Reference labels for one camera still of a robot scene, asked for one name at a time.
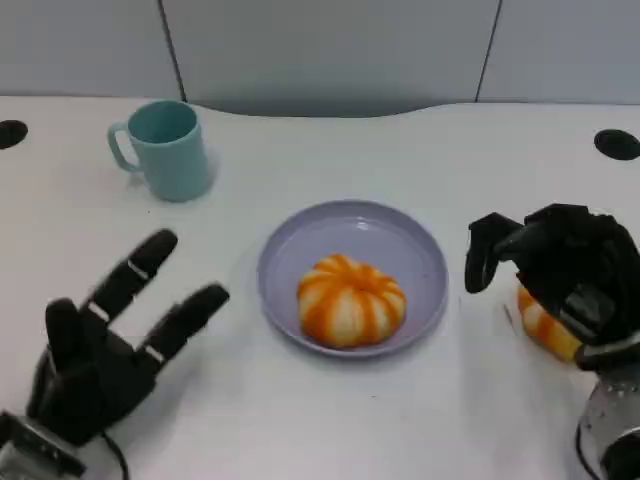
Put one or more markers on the grey partition panel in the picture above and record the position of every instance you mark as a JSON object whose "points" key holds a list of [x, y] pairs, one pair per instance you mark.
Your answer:
{"points": [[325, 50], [75, 45], [565, 45]]}

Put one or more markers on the pale green mug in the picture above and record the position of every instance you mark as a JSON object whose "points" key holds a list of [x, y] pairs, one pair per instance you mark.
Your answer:
{"points": [[172, 162]]}

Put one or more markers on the lilac plate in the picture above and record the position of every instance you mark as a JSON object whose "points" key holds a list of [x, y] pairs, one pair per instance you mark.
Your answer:
{"points": [[300, 240]]}

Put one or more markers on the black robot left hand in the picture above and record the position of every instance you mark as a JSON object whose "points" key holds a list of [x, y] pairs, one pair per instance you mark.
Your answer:
{"points": [[90, 380]]}

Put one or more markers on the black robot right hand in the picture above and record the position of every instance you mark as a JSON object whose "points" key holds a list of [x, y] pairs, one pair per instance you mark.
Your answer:
{"points": [[580, 255]]}

